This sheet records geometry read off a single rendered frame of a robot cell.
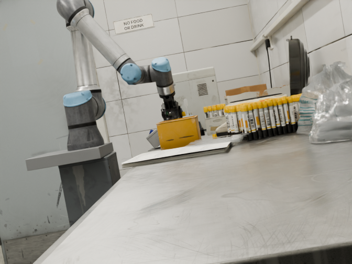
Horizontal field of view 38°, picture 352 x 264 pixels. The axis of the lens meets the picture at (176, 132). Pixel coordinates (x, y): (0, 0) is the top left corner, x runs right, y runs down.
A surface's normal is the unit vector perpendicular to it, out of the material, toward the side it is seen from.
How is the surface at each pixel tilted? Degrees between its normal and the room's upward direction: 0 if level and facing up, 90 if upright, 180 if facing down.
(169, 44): 90
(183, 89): 90
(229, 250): 0
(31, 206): 90
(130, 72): 89
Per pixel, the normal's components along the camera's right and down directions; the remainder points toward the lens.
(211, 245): -0.18, -0.98
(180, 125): -0.10, 0.07
